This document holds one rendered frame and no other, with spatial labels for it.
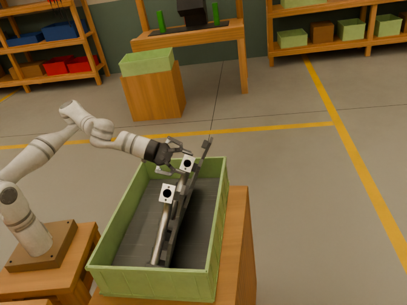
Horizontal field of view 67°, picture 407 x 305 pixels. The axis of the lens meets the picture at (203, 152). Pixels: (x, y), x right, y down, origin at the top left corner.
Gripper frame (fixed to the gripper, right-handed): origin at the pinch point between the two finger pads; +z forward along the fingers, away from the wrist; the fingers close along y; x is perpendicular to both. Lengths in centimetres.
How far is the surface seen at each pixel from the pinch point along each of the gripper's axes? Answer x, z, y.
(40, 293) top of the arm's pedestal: 12, -34, -61
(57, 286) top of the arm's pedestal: 10, -29, -56
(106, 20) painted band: 414, -244, 231
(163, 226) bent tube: -1.9, 0.2, -22.8
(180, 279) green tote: -4.9, 11.0, -36.0
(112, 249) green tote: 15.7, -16.0, -39.3
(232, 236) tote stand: 20.4, 26.6, -20.4
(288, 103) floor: 267, 81, 138
